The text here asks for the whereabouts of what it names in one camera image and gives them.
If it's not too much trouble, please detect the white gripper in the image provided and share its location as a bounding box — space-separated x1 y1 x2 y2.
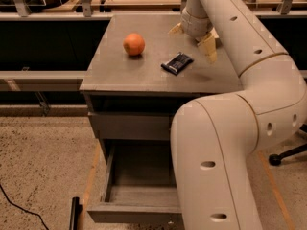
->
168 8 217 63

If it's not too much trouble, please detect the dark blue rxbar wrapper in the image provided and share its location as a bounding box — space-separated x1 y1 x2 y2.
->
161 52 194 76

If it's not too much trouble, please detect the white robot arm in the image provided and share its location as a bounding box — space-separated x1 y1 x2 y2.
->
171 0 307 230

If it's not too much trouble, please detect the grey wooden drawer cabinet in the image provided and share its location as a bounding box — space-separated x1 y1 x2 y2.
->
80 13 242 156

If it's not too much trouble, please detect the closed grey top drawer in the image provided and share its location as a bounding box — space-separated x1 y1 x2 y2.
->
89 112 172 141

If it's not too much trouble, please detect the open grey middle drawer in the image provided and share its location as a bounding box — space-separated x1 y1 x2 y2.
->
88 142 182 225

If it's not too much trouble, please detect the orange fruit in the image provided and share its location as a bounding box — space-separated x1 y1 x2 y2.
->
123 33 145 56

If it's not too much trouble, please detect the black office chair base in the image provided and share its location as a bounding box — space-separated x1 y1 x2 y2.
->
268 125 307 167

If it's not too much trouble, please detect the black bar on floor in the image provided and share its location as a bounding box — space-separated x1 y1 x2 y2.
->
69 197 82 230

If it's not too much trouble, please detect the black floor cable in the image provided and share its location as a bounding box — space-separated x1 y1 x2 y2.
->
0 183 51 230

